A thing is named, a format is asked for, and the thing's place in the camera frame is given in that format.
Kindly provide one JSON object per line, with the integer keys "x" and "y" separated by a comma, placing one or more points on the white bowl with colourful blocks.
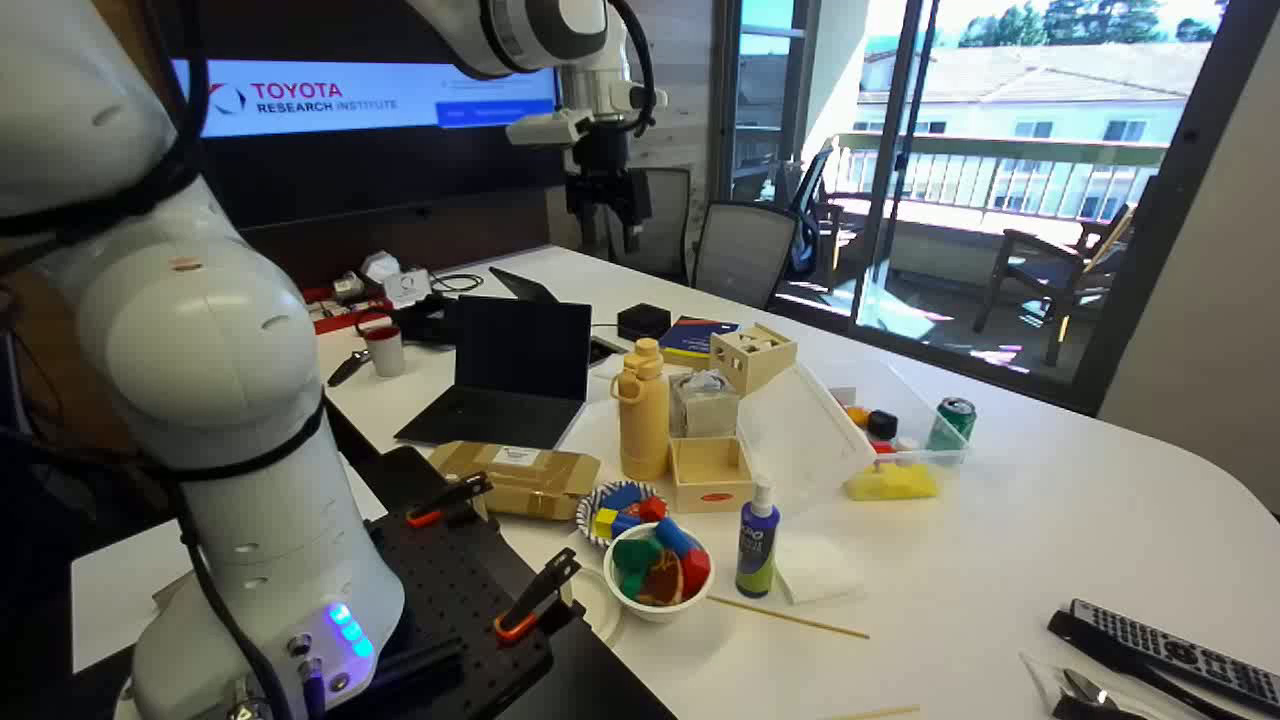
{"x": 657, "y": 570}

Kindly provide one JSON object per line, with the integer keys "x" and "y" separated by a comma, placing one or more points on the yellow sponge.
{"x": 893, "y": 480}

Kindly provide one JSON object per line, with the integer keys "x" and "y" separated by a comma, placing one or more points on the black clamp orange handle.
{"x": 547, "y": 607}
{"x": 451, "y": 506}

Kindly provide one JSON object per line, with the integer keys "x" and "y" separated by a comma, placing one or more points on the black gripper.
{"x": 604, "y": 179}

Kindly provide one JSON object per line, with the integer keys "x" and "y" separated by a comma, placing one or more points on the wall monitor screen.
{"x": 303, "y": 96}

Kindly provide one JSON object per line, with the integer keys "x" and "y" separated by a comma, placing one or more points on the small black box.
{"x": 641, "y": 321}

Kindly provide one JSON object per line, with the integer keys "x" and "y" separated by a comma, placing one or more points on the black clamp orange handle front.
{"x": 547, "y": 607}

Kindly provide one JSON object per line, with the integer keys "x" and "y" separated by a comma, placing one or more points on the blue and yellow book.
{"x": 691, "y": 341}

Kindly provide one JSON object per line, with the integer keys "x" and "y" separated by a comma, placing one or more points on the grey office chair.
{"x": 662, "y": 237}
{"x": 742, "y": 253}

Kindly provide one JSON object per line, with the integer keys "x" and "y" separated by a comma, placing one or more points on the dark grey laptop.
{"x": 521, "y": 373}

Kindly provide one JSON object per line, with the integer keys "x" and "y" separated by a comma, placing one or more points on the green soda can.
{"x": 954, "y": 425}

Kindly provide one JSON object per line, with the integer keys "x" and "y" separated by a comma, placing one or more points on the black mounting plate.
{"x": 444, "y": 656}

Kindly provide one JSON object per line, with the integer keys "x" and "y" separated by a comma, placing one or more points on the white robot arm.
{"x": 211, "y": 353}

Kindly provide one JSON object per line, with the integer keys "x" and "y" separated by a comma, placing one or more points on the blue and green bottle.
{"x": 759, "y": 547}

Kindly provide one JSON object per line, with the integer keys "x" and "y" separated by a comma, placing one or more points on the open wooden box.
{"x": 708, "y": 472}

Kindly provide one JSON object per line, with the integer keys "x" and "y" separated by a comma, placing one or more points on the blue bowl with colourful blocks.
{"x": 615, "y": 509}

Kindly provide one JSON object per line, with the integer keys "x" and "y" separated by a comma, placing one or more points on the black clamp orange handle rear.
{"x": 451, "y": 506}

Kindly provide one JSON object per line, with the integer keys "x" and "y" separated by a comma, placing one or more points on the wooden block with holes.
{"x": 749, "y": 358}

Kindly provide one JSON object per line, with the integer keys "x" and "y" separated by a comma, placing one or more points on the cardboard box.
{"x": 527, "y": 480}

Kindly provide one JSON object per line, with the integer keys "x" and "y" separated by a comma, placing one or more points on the wooden chopstick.
{"x": 788, "y": 617}

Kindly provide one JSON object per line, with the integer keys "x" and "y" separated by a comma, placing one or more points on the yellow water bottle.
{"x": 641, "y": 397}

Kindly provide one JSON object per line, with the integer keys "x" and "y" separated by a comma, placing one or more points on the white cup red lid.
{"x": 385, "y": 347}

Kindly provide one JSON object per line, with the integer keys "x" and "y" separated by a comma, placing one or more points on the patio chair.
{"x": 1063, "y": 279}

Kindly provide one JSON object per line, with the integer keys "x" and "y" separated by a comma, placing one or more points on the small clear plastic box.
{"x": 701, "y": 405}

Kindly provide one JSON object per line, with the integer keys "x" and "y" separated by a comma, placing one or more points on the clear plastic container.
{"x": 806, "y": 433}

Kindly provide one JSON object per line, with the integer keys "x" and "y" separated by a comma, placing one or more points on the black and white keyboard strip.
{"x": 1152, "y": 656}

